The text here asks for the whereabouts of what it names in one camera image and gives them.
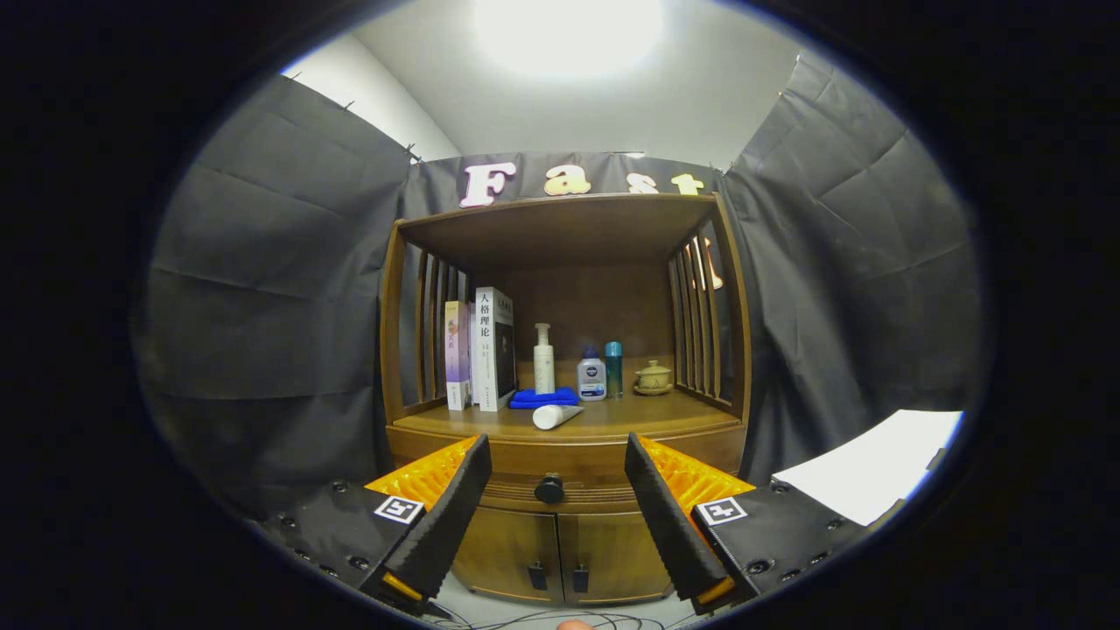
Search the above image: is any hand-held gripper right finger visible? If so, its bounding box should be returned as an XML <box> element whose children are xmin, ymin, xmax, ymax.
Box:
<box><xmin>624</xmin><ymin>432</ymin><xmax>885</xmax><ymax>618</ymax></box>

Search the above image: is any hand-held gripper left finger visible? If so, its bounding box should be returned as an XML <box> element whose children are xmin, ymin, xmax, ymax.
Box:
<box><xmin>254</xmin><ymin>434</ymin><xmax>494</xmax><ymax>618</ymax></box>

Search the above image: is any wooden drawer with black knob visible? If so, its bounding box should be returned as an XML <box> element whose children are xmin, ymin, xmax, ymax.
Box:
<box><xmin>388</xmin><ymin>429</ymin><xmax>747</xmax><ymax>515</ymax></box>

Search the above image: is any white cream tube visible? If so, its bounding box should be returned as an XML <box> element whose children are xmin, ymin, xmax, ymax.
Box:
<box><xmin>532</xmin><ymin>403</ymin><xmax>585</xmax><ymax>431</ymax></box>

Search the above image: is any wooden cabinet door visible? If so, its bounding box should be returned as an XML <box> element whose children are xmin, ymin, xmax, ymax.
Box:
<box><xmin>556</xmin><ymin>512</ymin><xmax>673</xmax><ymax>607</ymax></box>
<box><xmin>451</xmin><ymin>507</ymin><xmax>565</xmax><ymax>607</ymax></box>

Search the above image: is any wooden countertop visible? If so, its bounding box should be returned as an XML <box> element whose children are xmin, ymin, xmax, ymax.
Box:
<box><xmin>394</xmin><ymin>389</ymin><xmax>740</xmax><ymax>443</ymax></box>

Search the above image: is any brown wooden cabinet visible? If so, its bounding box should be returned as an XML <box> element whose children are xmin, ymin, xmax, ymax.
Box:
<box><xmin>379</xmin><ymin>192</ymin><xmax>753</xmax><ymax>607</ymax></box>

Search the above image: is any blue folded cloth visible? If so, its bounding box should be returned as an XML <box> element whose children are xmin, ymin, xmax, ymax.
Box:
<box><xmin>508</xmin><ymin>387</ymin><xmax>581</xmax><ymax>410</ymax></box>

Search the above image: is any beige ceramic teacup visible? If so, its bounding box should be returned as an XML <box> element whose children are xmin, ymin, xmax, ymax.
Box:
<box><xmin>633</xmin><ymin>360</ymin><xmax>675</xmax><ymax>397</ymax></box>

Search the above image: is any purple book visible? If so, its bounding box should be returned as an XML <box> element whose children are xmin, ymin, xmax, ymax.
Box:
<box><xmin>444</xmin><ymin>300</ymin><xmax>473</xmax><ymax>412</ymax></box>

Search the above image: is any white bottle with blue cap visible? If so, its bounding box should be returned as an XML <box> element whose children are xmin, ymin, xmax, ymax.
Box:
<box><xmin>577</xmin><ymin>346</ymin><xmax>608</xmax><ymax>403</ymax></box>

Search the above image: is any thick white book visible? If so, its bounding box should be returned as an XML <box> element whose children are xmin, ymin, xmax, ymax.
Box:
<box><xmin>472</xmin><ymin>286</ymin><xmax>517</xmax><ymax>413</ymax></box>

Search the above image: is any white pump bottle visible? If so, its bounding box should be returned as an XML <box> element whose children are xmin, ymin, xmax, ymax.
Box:
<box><xmin>533</xmin><ymin>323</ymin><xmax>557</xmax><ymax>396</ymax></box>

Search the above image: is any white board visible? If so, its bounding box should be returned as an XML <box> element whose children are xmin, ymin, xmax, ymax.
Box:
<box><xmin>772</xmin><ymin>409</ymin><xmax>965</xmax><ymax>527</ymax></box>

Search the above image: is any black backdrop cloth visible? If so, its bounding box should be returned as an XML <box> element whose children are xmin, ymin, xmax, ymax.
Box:
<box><xmin>136</xmin><ymin>57</ymin><xmax>990</xmax><ymax>517</ymax></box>

